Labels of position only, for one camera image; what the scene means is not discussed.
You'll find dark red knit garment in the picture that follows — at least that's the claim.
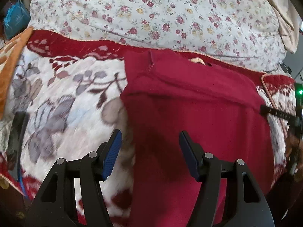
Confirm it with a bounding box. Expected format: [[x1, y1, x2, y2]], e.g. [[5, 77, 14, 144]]
[[121, 50, 274, 226]]

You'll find black power adapter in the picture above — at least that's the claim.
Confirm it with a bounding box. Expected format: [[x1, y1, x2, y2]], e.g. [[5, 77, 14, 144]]
[[280, 63, 292, 75]]

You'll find beige curtain fabric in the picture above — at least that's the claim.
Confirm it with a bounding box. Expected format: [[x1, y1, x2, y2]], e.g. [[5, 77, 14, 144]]
[[267, 0, 302, 54]]

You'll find red white floral plush blanket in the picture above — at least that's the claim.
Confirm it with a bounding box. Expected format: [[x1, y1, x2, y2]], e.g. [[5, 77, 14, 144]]
[[0, 29, 298, 227]]

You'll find white rose print quilt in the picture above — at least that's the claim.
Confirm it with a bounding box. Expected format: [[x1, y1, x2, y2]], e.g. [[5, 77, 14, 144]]
[[30, 0, 286, 73]]

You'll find orange white plush blanket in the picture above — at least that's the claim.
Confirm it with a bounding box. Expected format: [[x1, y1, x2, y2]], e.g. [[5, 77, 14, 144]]
[[0, 26, 33, 119]]

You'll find blue plastic bag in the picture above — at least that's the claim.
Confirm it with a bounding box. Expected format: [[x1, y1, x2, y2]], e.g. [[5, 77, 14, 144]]
[[3, 0, 31, 40]]

